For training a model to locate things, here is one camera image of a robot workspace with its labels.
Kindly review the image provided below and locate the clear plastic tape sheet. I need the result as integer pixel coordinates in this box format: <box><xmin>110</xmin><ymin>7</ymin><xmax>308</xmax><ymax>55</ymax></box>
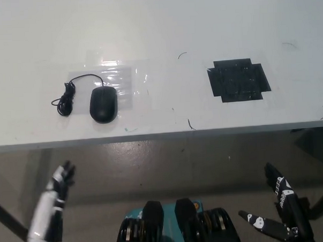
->
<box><xmin>66</xmin><ymin>47</ymin><xmax>153</xmax><ymax>115</ymax></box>

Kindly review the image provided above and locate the black mouse cable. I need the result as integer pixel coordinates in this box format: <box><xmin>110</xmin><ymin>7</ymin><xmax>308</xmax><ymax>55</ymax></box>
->
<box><xmin>50</xmin><ymin>73</ymin><xmax>107</xmax><ymax>118</ymax></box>

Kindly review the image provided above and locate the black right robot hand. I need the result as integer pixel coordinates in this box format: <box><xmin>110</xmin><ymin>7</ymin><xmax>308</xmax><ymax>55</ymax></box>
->
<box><xmin>235</xmin><ymin>161</ymin><xmax>317</xmax><ymax>242</ymax></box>

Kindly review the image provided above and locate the black table leg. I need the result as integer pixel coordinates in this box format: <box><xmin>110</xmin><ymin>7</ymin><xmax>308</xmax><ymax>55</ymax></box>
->
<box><xmin>0</xmin><ymin>198</ymin><xmax>31</xmax><ymax>242</ymax></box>

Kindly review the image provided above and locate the dark floor mat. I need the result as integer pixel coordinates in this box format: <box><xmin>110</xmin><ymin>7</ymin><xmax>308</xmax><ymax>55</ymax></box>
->
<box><xmin>289</xmin><ymin>127</ymin><xmax>323</xmax><ymax>162</ymax></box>

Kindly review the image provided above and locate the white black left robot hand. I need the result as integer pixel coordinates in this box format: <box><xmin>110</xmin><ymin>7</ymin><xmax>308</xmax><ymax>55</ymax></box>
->
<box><xmin>23</xmin><ymin>160</ymin><xmax>80</xmax><ymax>242</ymax></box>

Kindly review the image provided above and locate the black tape patch on table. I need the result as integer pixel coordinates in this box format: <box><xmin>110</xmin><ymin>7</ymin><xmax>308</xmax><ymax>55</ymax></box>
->
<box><xmin>206</xmin><ymin>57</ymin><xmax>273</xmax><ymax>104</ymax></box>

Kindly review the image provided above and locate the black computer mouse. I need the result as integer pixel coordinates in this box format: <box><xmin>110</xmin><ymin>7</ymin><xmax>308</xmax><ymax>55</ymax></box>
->
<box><xmin>88</xmin><ymin>85</ymin><xmax>120</xmax><ymax>125</ymax></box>

